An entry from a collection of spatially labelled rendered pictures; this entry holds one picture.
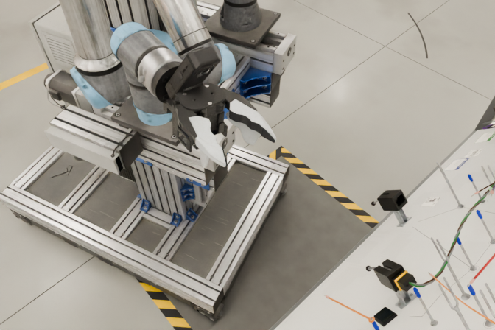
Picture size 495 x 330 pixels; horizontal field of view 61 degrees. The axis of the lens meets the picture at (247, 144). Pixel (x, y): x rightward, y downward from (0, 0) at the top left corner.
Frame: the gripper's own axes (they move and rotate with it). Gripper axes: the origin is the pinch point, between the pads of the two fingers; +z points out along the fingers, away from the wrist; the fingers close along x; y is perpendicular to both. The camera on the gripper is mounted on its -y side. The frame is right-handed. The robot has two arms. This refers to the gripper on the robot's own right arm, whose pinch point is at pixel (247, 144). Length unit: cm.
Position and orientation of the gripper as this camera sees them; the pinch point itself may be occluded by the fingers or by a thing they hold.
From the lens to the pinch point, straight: 56.9
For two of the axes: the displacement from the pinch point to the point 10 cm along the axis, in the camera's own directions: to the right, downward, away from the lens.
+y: -1.1, 7.2, 6.9
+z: 6.2, 5.9, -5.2
